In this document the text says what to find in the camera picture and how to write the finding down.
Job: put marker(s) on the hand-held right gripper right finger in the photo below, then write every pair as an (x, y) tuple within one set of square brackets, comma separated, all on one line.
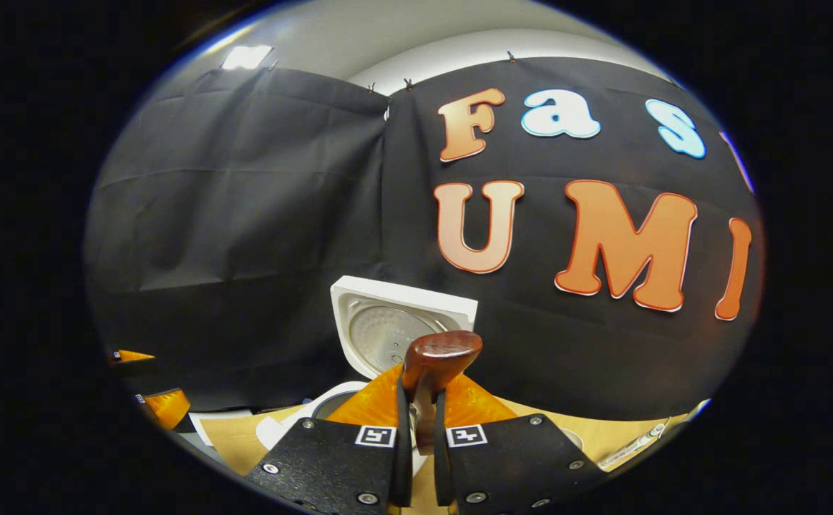
[(517, 465)]

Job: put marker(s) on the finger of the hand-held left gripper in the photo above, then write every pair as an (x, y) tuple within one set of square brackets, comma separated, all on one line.
[(134, 355), (169, 408)]

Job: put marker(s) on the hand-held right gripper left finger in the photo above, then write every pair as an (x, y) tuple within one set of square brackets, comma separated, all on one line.
[(330, 465)]

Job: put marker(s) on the brown wooden spoon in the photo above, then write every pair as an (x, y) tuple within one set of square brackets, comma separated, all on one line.
[(441, 354)]

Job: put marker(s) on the white rice cooker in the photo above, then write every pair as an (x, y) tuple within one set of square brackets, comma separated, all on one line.
[(381, 329)]

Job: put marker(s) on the black backdrop cloth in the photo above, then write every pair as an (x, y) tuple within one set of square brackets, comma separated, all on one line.
[(245, 214)]

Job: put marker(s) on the ceiling light panel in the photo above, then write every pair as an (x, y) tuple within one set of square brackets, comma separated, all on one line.
[(246, 57)]

